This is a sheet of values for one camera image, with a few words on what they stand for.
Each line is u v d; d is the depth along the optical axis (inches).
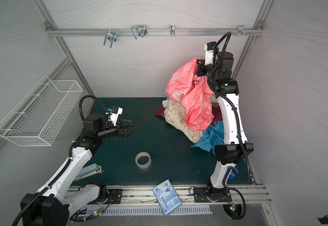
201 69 24.2
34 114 26.1
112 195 28.9
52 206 14.6
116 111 25.6
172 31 31.3
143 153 33.8
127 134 25.5
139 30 30.1
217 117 42.3
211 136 36.4
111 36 31.4
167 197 27.0
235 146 17.7
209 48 22.1
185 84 27.5
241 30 30.1
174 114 39.6
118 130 25.2
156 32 30.8
